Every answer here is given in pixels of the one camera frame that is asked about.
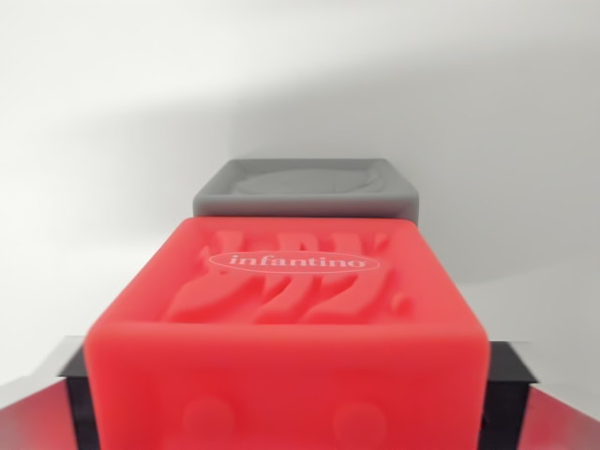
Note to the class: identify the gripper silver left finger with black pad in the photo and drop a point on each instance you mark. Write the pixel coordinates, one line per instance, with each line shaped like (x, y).
(42, 408)

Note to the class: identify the red infantino soft cube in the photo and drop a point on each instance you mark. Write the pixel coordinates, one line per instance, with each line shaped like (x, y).
(286, 365)

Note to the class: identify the grey soft cube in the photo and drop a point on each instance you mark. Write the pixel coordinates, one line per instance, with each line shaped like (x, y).
(304, 199)

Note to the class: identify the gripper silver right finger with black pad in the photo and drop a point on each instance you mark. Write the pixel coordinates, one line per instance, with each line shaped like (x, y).
(534, 412)

